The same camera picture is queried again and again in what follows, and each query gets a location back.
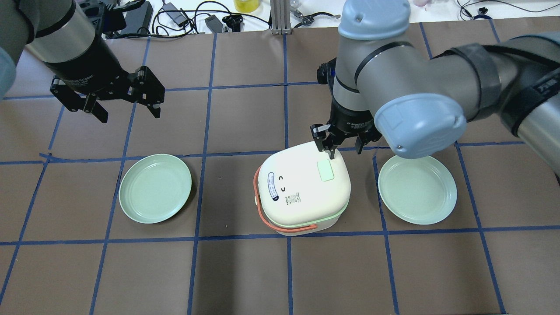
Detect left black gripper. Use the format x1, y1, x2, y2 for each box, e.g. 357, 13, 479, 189
44, 37, 165, 123

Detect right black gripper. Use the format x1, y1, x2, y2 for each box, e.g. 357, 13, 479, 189
310, 98, 382, 160

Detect white rice cooker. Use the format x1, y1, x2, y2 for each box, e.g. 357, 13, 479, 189
253, 142, 351, 237

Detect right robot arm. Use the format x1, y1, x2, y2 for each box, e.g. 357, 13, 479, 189
310, 0, 560, 174

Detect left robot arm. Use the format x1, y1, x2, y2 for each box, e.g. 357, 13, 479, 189
0, 0, 165, 123

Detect black power adapter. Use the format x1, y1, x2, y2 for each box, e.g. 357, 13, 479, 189
119, 1, 154, 35

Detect green plate near potato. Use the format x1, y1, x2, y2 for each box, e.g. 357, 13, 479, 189
378, 156, 458, 225

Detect green plate far side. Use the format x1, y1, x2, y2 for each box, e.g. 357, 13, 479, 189
119, 154, 193, 224

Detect yellow cup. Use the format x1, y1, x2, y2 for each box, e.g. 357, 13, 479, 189
233, 0, 261, 14

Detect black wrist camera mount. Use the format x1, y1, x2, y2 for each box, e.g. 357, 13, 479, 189
316, 58, 336, 86

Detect black cable bundle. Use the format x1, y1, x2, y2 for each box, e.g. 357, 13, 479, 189
151, 0, 270, 40

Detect aluminium frame post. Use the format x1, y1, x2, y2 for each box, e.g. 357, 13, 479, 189
270, 0, 292, 35

